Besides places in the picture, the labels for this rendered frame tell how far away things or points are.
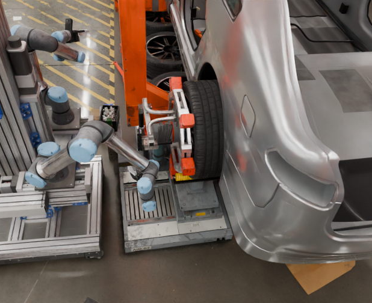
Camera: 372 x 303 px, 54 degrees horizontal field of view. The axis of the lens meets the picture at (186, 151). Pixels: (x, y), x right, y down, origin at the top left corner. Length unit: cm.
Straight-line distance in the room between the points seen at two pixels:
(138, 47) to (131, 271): 158
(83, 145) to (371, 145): 182
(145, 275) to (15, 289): 89
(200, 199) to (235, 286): 68
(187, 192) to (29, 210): 119
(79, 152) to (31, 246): 117
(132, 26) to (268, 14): 98
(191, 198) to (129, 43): 124
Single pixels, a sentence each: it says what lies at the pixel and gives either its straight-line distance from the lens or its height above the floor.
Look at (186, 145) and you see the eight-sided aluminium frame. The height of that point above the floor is 98.
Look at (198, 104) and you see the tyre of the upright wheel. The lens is 221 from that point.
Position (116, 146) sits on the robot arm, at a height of 120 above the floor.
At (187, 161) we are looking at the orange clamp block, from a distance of 224.
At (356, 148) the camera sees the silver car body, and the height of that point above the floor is 92.
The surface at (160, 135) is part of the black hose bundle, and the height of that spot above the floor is 101.
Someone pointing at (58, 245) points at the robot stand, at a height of 21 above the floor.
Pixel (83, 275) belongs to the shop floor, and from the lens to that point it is 286.
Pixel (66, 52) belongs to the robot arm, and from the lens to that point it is 249.
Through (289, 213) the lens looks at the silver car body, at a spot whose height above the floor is 131.
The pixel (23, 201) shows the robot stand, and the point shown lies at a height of 73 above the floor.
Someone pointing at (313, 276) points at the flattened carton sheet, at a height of 1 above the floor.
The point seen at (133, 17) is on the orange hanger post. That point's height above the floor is 145.
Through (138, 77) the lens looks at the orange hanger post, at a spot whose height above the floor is 100.
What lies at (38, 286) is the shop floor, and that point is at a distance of 290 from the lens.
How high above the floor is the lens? 256
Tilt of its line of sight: 47 degrees down
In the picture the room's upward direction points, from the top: 6 degrees clockwise
